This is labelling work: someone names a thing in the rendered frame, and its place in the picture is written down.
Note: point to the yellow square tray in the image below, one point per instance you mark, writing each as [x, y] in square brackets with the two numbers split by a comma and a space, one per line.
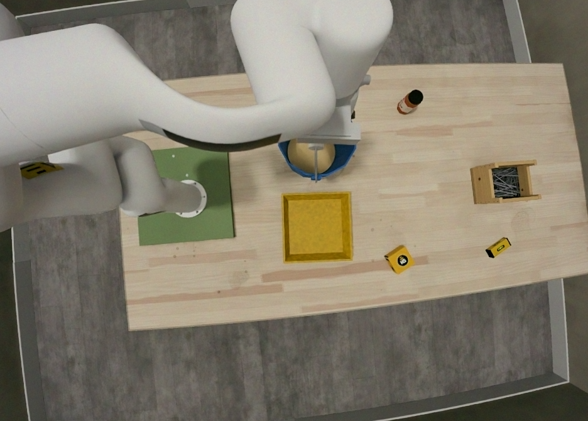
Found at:
[316, 227]

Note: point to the yellow pocket level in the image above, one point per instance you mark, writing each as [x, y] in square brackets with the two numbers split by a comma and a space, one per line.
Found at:
[498, 247]

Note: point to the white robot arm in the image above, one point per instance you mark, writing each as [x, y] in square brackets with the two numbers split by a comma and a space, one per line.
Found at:
[72, 94]

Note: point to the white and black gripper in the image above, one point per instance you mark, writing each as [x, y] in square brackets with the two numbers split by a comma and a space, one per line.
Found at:
[353, 104]

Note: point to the small brown glass jar with black lid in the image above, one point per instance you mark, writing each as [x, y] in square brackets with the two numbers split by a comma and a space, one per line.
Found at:
[410, 101]

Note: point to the small wooden crate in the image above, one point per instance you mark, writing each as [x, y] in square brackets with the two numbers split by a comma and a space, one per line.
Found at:
[503, 179]

